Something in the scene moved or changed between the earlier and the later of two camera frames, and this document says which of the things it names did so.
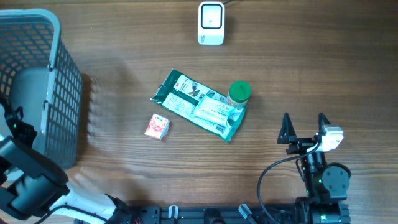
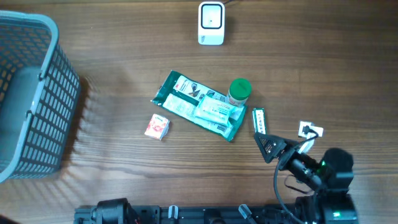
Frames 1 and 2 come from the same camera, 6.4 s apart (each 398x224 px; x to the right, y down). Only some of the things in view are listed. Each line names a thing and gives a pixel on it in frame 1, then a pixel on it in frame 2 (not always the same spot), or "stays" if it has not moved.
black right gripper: [287, 135] -> [278, 144]
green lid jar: [239, 93] stays
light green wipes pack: [214, 111] stays
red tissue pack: [158, 127] stays
